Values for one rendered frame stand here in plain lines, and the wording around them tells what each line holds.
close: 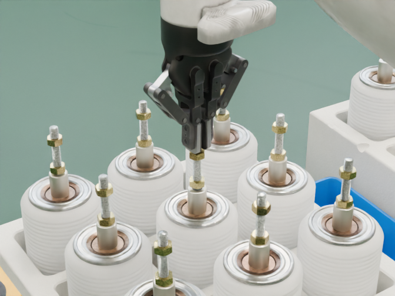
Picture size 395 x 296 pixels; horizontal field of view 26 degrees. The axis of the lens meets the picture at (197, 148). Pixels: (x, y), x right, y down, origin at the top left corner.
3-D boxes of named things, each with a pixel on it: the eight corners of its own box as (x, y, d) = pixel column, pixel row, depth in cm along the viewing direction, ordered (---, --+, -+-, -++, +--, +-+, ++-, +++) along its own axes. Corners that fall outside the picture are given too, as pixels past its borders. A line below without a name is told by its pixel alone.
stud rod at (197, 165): (195, 199, 98) (195, 143, 94) (191, 195, 99) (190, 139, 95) (203, 197, 98) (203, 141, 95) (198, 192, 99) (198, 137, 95)
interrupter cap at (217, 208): (241, 219, 98) (241, 215, 98) (181, 237, 95) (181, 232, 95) (211, 187, 104) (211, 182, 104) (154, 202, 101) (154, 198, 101)
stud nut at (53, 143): (59, 137, 100) (58, 131, 99) (66, 143, 99) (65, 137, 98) (44, 142, 99) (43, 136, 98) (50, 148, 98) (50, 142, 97)
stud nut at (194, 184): (193, 191, 97) (193, 184, 96) (186, 183, 98) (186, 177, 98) (208, 185, 98) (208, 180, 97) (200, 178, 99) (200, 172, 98)
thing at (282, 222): (297, 322, 109) (306, 207, 100) (225, 306, 112) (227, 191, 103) (313, 276, 117) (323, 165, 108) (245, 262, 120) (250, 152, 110)
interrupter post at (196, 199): (210, 214, 99) (211, 190, 98) (192, 219, 98) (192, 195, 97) (201, 203, 101) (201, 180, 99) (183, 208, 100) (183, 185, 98)
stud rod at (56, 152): (60, 178, 102) (55, 124, 98) (64, 182, 101) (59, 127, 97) (53, 181, 102) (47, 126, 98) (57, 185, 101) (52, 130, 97)
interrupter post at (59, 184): (49, 201, 101) (46, 178, 100) (51, 189, 103) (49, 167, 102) (69, 201, 102) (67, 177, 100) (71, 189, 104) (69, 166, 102)
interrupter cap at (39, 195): (24, 214, 99) (24, 209, 99) (32, 178, 106) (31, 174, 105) (90, 212, 99) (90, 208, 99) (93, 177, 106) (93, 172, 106)
